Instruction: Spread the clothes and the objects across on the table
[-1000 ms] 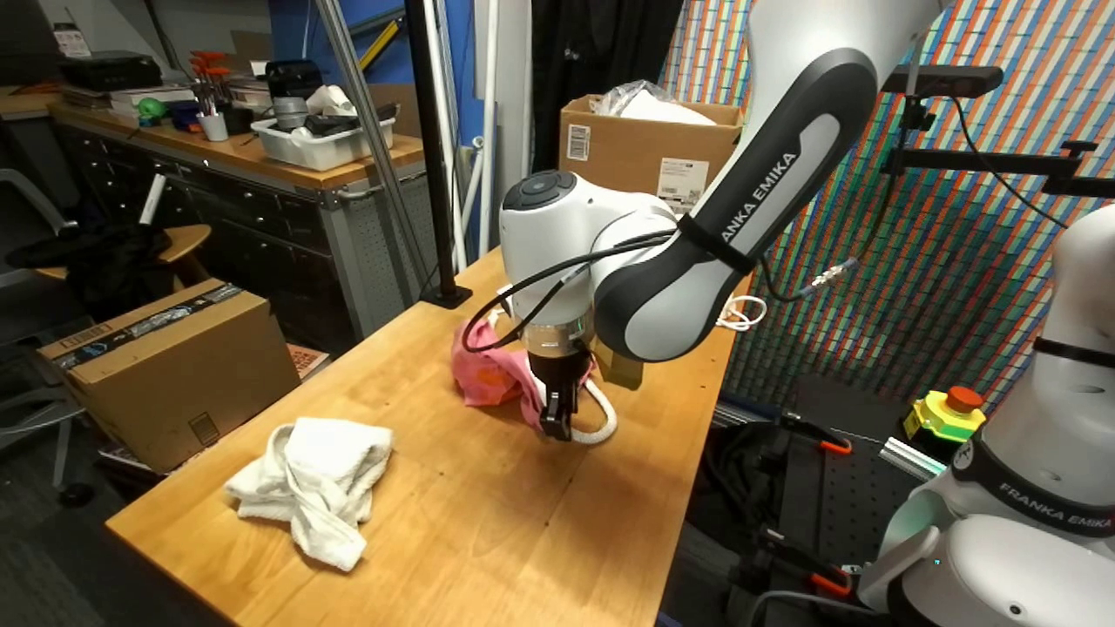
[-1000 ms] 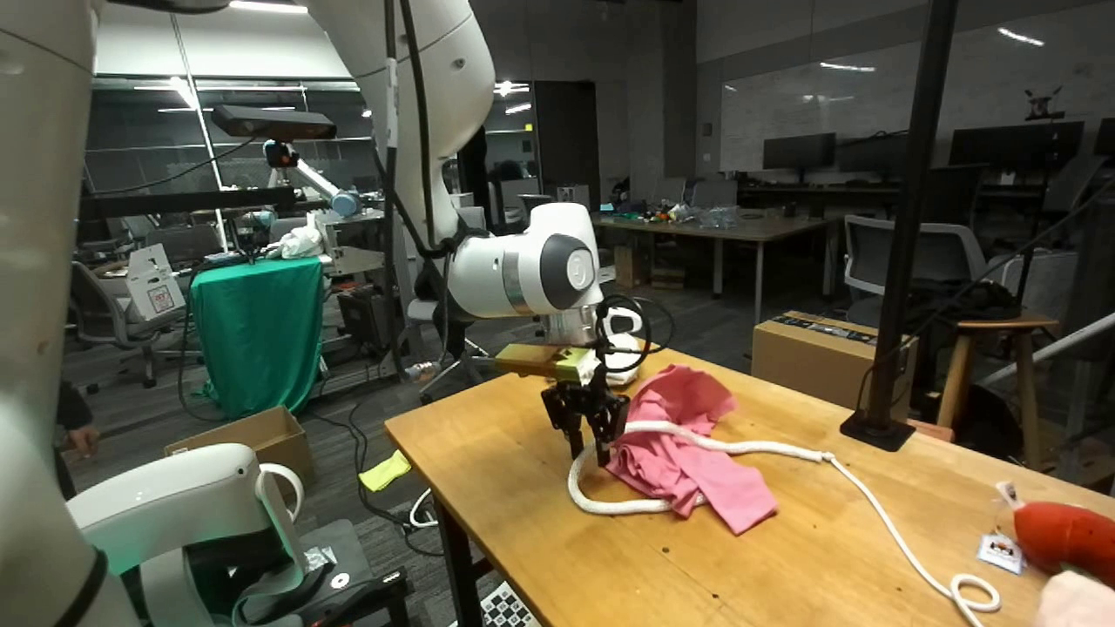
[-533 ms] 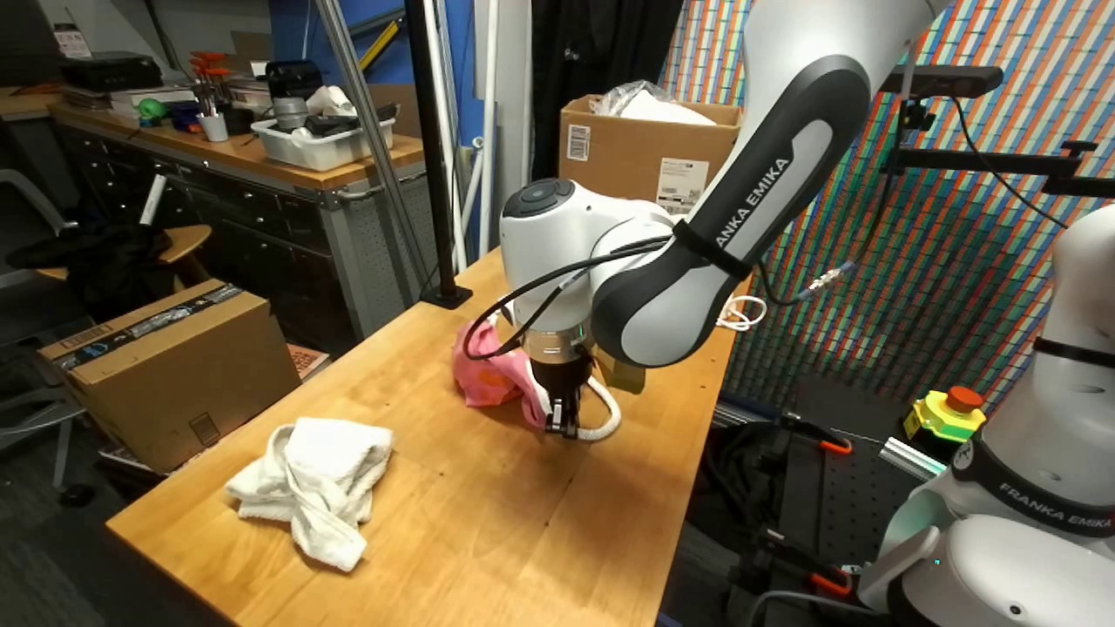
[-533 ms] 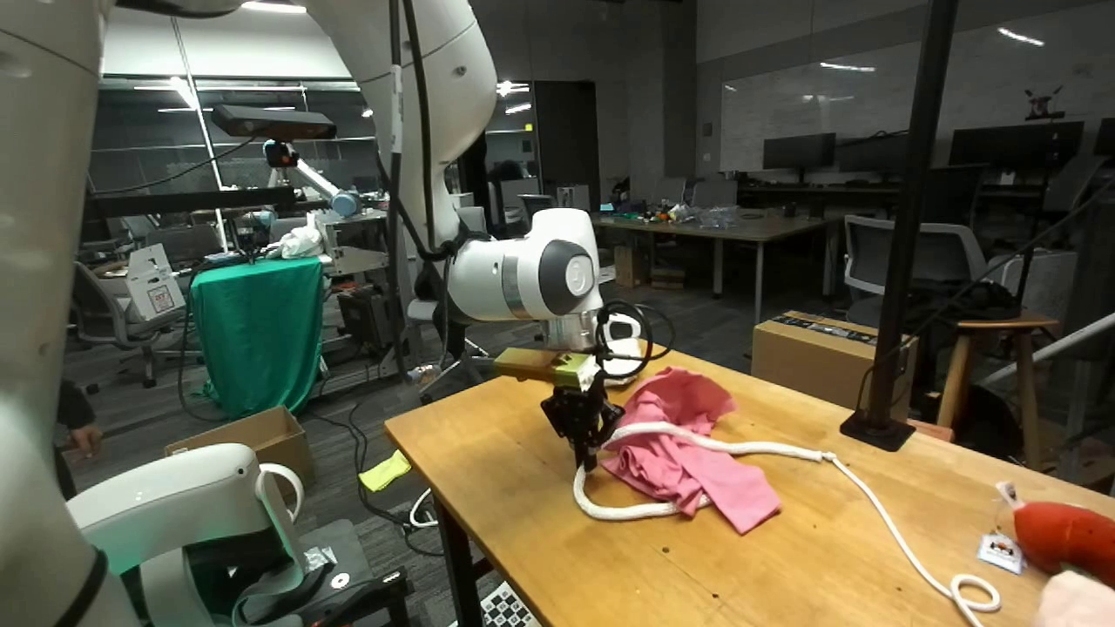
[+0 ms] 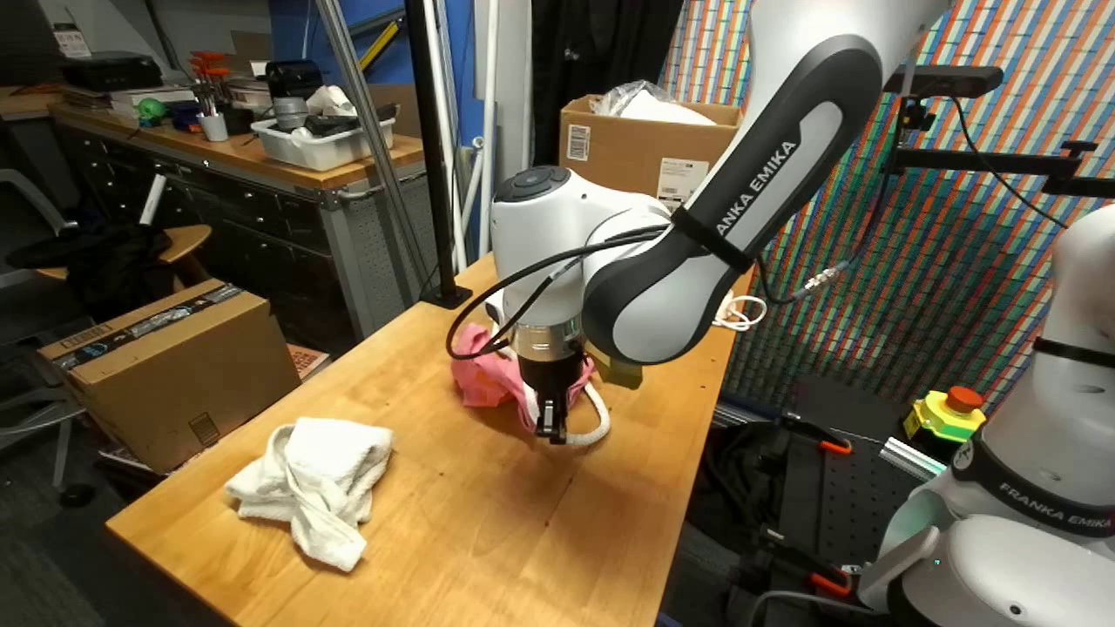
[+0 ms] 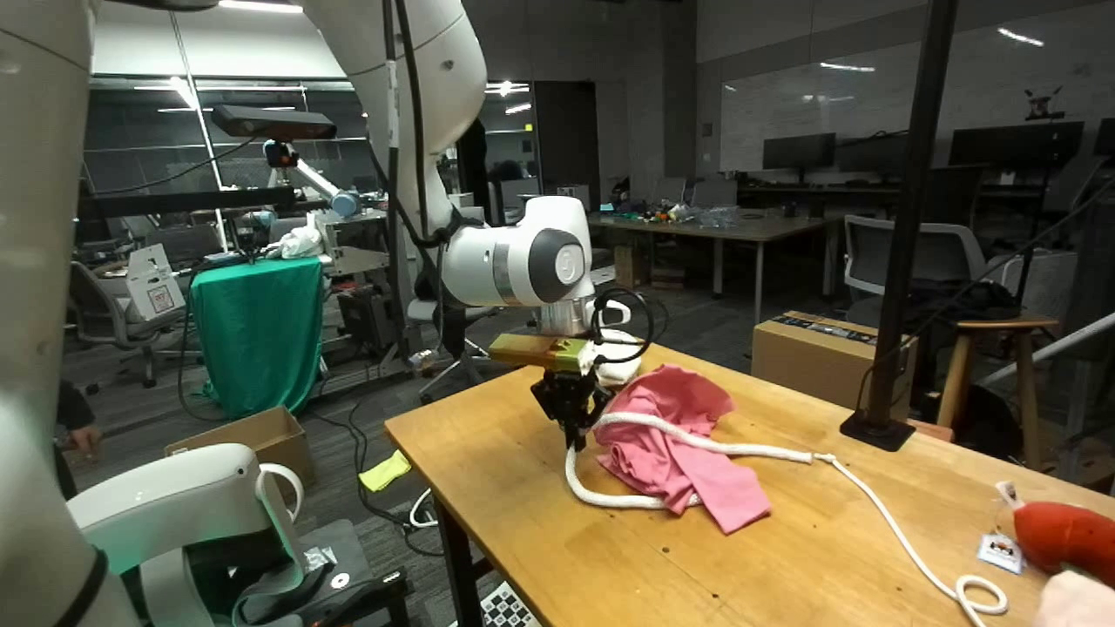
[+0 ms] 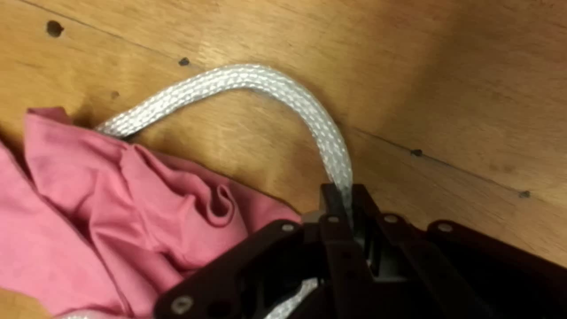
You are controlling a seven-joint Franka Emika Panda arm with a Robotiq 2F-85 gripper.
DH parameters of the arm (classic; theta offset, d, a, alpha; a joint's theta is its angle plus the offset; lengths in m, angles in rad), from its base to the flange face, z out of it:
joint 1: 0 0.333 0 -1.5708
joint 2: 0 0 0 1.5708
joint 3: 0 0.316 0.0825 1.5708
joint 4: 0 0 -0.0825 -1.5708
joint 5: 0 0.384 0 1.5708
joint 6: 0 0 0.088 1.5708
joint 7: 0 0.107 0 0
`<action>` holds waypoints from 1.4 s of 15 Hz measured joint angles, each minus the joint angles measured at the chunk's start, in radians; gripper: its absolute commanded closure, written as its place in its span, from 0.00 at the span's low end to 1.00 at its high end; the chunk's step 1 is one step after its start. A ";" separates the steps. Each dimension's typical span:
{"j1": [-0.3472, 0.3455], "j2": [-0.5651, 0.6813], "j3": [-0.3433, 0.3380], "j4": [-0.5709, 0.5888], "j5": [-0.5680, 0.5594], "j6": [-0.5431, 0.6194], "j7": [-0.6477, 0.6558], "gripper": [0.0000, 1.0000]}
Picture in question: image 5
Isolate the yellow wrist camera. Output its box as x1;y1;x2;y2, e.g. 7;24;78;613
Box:
601;359;640;389

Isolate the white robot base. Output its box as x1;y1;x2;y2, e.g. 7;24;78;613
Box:
859;204;1115;627

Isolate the wooden workbench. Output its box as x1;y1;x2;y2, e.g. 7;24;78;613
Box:
50;103;435;345

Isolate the black vertical pole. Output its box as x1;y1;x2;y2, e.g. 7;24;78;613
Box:
403;0;469;311

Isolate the thick white rope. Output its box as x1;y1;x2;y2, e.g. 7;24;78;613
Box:
520;378;618;457

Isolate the white plastic bin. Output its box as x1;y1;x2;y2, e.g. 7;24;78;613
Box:
252;118;370;171

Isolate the pink cloth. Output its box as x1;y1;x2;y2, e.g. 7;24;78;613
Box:
449;325;613;449

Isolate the wooden stool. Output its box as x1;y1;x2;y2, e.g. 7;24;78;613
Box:
32;224;212;284

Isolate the cardboard box on table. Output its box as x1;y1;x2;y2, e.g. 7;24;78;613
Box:
557;95;741;204

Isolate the thin white cord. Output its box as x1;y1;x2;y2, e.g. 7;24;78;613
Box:
716;288;773;333

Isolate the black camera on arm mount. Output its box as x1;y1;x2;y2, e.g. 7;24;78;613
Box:
882;64;1115;201

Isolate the emergency stop button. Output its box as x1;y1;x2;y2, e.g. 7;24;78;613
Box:
903;384;987;446

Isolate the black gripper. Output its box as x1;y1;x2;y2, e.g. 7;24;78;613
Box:
520;355;583;446

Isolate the white towel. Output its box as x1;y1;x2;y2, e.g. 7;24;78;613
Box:
222;418;394;570

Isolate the cardboard box on floor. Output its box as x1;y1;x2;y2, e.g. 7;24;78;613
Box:
43;280;300;474

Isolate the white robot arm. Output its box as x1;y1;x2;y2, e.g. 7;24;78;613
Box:
493;0;952;443

